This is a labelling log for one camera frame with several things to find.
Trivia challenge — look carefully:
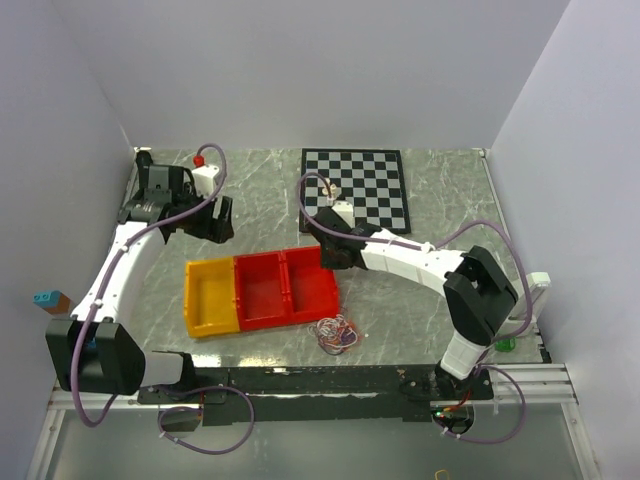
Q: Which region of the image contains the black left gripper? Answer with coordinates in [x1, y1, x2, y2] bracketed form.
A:
[173, 184, 234, 244]

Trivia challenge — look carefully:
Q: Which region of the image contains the orange wire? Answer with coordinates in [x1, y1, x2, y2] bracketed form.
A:
[307, 313, 362, 356]

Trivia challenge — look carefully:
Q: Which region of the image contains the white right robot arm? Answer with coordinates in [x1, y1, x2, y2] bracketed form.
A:
[306, 206, 518, 399]

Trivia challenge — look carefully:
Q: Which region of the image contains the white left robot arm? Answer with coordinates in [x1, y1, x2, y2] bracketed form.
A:
[45, 150, 234, 402]

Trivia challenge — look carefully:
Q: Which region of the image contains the red plastic bin right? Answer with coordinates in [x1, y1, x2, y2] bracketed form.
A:
[283, 246, 340, 324]

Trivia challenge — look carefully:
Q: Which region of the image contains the red plastic bin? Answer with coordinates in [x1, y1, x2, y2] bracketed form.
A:
[234, 251, 289, 332]
[283, 246, 340, 324]

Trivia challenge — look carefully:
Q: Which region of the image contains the black white chessboard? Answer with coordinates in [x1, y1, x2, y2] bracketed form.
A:
[301, 148, 412, 234]

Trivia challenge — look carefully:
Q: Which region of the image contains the yellow plastic bin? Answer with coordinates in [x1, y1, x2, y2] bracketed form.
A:
[184, 257, 240, 339]

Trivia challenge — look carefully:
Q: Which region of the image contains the red plastic bin middle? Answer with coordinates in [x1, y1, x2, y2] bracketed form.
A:
[234, 251, 289, 332]

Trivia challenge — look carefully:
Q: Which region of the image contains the blue brown toy block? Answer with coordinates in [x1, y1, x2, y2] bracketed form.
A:
[33, 290, 72, 316]

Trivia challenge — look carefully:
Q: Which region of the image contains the green plastic toy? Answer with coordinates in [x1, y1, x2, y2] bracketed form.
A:
[494, 337, 516, 353]

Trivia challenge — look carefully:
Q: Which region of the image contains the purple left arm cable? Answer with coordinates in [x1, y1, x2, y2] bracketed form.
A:
[71, 143, 229, 427]

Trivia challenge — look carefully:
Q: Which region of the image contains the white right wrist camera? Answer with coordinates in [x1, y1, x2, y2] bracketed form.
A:
[332, 201, 354, 224]

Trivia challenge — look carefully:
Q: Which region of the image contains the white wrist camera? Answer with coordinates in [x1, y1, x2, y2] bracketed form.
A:
[332, 201, 354, 224]
[192, 154, 220, 197]

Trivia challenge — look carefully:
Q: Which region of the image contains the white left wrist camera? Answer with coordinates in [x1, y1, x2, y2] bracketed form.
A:
[192, 154, 220, 197]

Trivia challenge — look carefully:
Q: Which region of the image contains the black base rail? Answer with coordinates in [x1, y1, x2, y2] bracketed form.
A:
[138, 364, 494, 426]

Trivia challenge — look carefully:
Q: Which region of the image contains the white stand bracket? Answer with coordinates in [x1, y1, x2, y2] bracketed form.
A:
[499, 271, 552, 341]

